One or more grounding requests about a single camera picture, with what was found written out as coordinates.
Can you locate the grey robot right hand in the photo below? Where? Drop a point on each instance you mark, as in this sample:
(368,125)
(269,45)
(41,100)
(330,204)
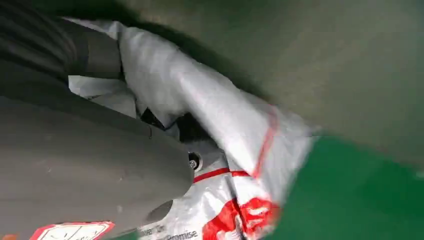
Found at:
(82,172)

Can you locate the ribbed grey right arm sleeve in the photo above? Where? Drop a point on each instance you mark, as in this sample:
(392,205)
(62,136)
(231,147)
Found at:
(36,39)

